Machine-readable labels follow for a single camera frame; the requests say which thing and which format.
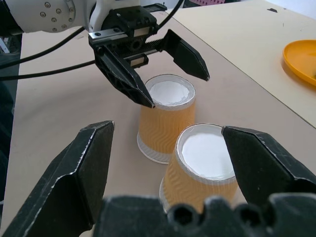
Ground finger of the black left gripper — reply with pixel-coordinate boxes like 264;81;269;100
161;29;211;82
94;45;157;109

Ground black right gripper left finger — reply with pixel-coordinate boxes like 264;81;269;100
0;120;116;237

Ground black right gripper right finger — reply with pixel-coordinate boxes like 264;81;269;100
221;125;316;206

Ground orange ribbed paper cup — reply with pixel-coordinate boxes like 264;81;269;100
159;123;239;216
136;74;197;164

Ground yellow plastic plate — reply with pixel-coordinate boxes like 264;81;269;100
282;39;316;86

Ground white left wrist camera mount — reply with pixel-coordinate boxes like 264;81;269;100
86;0;140;33

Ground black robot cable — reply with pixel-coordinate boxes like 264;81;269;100
157;0;185;28
0;60;96;80
0;26;86;70

